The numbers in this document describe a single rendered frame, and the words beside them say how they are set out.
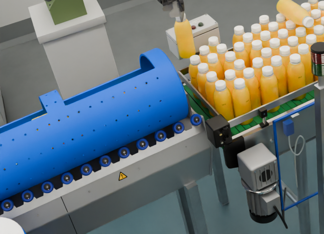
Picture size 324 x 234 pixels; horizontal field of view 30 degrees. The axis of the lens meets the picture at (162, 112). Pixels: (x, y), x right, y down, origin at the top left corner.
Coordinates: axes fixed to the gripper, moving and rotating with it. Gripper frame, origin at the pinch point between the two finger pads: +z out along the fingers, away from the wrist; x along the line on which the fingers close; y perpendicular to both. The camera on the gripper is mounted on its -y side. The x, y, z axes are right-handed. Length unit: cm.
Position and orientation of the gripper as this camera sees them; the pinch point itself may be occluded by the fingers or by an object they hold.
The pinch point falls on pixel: (180, 15)
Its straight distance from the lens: 235.7
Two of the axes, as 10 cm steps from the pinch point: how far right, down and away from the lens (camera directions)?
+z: 1.9, 7.6, 6.2
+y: -8.9, 4.0, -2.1
